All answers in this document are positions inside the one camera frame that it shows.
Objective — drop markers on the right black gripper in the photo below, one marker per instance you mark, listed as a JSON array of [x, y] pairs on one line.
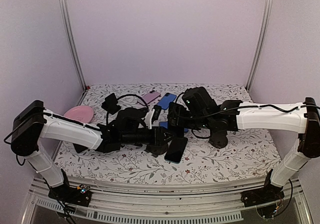
[[175, 120]]

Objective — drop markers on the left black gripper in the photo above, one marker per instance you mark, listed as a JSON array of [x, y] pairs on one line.
[[161, 131]]

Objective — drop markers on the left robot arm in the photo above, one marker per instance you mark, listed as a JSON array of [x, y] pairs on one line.
[[131, 126]]

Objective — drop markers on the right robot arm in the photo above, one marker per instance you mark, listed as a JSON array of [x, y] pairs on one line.
[[201, 111]]

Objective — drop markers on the blue phone centre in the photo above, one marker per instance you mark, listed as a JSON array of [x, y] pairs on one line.
[[163, 124]]

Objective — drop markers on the blue phone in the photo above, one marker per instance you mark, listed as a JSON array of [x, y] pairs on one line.
[[166, 100], [163, 124]]

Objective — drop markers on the dark round base stand centre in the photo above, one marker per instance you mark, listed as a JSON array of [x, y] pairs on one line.
[[156, 150]]

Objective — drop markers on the teal phone dark screen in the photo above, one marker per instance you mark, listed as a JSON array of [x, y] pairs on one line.
[[175, 150]]

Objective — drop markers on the blue phone far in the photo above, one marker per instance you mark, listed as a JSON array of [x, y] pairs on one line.
[[166, 100]]

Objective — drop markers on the pink phone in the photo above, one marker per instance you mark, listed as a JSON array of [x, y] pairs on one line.
[[151, 96]]

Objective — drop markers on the wooden round base stand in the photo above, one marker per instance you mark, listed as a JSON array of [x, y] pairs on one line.
[[218, 139]]

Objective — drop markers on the black folding phone stand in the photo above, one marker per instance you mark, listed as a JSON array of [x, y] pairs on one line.
[[110, 104]]

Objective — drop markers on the black phone on left stand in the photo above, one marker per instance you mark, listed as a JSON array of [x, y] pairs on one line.
[[79, 148]]

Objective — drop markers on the pink round dish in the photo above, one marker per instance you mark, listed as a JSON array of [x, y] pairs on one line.
[[82, 113]]

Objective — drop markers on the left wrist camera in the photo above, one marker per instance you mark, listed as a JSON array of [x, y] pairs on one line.
[[152, 116]]

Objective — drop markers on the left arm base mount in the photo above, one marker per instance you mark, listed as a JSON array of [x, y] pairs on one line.
[[64, 193]]

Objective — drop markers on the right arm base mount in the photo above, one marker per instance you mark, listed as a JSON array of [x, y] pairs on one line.
[[267, 193]]

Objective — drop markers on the right aluminium frame post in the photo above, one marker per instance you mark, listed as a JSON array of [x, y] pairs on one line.
[[260, 44]]

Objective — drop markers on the aluminium frame post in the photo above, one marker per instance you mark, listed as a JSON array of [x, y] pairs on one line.
[[72, 44], [260, 44]]

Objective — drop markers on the left aluminium frame post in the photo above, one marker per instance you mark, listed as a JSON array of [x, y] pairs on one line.
[[72, 44]]

